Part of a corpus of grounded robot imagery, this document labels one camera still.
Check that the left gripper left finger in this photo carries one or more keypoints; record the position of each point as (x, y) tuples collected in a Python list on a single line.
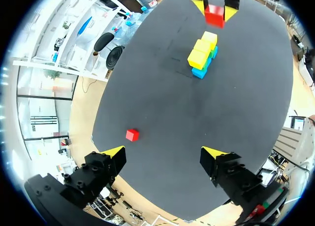
[(98, 169)]

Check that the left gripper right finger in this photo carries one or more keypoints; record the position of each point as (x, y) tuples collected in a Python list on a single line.
[(229, 171)]

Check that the blue cube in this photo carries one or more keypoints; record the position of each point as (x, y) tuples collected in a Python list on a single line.
[(215, 54), (198, 73)]

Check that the yellow cube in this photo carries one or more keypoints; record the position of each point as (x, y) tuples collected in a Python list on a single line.
[(210, 38), (202, 46), (196, 59)]

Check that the red cube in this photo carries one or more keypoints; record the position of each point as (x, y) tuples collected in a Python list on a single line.
[(214, 15), (132, 135)]

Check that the green cube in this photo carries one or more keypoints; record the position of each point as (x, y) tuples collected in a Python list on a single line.
[(212, 51)]

